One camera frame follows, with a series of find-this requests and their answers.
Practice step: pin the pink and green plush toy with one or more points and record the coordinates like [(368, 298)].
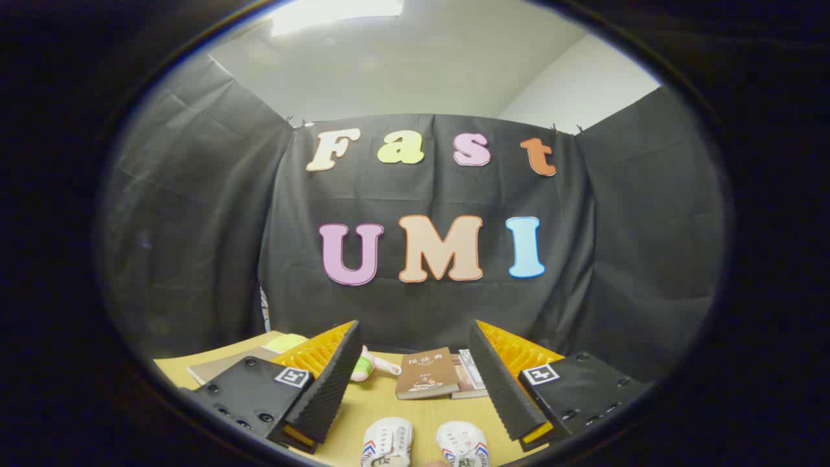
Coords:
[(366, 368)]

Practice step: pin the beige fabric storage box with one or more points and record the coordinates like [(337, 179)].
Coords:
[(220, 366)]

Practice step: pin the ceiling light panel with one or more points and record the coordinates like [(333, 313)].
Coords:
[(337, 14)]

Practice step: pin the brown cover book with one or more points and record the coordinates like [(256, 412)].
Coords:
[(425, 373)]

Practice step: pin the tan book under stack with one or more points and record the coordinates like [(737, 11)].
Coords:
[(463, 386)]

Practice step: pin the yellow lemon plush toy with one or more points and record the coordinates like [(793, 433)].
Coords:
[(285, 342)]

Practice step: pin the white patterned book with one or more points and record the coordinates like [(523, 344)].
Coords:
[(476, 376)]

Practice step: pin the black backdrop cloth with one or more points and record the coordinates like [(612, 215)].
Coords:
[(428, 194)]

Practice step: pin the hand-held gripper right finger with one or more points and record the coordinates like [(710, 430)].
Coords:
[(502, 383)]

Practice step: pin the white striped canvas shoe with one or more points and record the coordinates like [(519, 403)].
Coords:
[(387, 444), (462, 446)]

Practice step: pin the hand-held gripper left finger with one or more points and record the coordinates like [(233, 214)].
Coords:
[(327, 383)]

